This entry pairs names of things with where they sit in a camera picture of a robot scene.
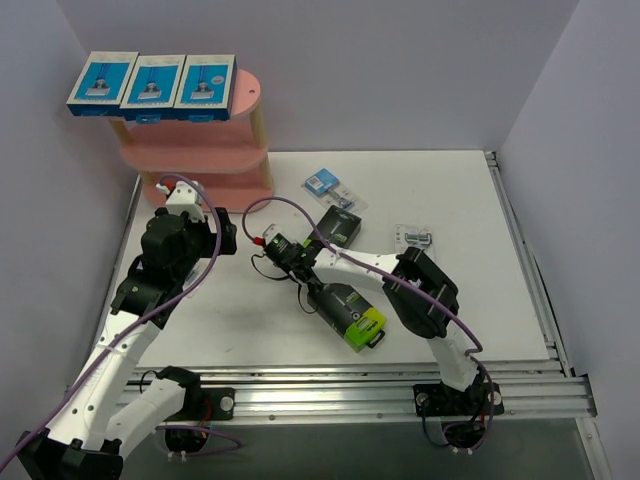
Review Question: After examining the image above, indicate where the black green razor box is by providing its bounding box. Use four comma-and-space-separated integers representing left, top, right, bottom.
316, 205, 362, 248
307, 283, 387, 352

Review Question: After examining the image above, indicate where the white Gillette razor pack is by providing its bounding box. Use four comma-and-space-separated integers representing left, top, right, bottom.
394, 224, 435, 260

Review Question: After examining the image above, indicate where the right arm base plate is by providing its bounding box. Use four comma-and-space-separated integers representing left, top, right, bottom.
412, 382, 505, 417

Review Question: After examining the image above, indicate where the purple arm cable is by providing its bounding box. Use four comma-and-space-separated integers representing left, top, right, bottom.
0, 172, 244, 471
241, 197, 496, 447

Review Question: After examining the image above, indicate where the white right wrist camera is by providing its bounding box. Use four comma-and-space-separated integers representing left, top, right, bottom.
263, 224, 289, 252

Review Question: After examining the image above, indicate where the aluminium rail frame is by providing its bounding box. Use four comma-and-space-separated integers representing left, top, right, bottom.
136, 150, 611, 479

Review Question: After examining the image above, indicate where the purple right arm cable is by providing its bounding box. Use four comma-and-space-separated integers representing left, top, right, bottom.
241, 197, 496, 447

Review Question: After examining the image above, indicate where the pink three-tier shelf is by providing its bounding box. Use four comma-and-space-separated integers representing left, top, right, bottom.
110, 69, 274, 213

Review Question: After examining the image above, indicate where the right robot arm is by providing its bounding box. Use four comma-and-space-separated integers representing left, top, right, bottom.
263, 233, 496, 413

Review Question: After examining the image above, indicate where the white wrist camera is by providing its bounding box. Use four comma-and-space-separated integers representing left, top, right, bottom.
263, 224, 289, 252
156, 180, 205, 223

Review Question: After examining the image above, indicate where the clear blister razor pack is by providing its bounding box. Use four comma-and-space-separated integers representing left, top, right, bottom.
301, 168, 368, 214
183, 270, 201, 298

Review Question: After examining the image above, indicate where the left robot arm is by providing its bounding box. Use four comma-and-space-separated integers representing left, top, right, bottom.
16, 206, 237, 479

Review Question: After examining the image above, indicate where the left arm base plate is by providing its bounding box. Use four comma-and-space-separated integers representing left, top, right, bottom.
196, 387, 236, 423

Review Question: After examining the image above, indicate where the blue Harry's razor box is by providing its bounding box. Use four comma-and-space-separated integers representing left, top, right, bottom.
173, 54, 237, 122
66, 51, 139, 117
120, 54, 186, 124

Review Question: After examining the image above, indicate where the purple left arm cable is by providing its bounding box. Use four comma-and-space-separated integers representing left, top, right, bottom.
0, 172, 244, 471

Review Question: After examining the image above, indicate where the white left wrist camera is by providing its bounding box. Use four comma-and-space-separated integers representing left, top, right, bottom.
156, 180, 205, 223

